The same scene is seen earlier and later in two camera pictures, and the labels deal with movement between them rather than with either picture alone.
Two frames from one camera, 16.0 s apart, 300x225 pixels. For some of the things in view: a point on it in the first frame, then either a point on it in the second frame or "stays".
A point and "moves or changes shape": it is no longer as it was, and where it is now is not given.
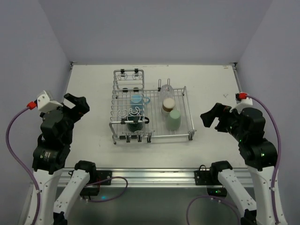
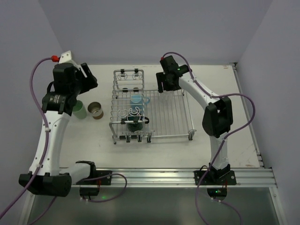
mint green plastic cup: x=173 y=120 moves or changes shape
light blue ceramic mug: x=137 y=101 stays
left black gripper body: x=71 y=110 → x=88 y=78
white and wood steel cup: x=168 y=105 → x=95 y=109
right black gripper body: x=221 y=118 → x=161 y=82
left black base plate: x=102 y=175 stays
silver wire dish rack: x=138 y=113 stays
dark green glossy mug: x=135 y=122 stays
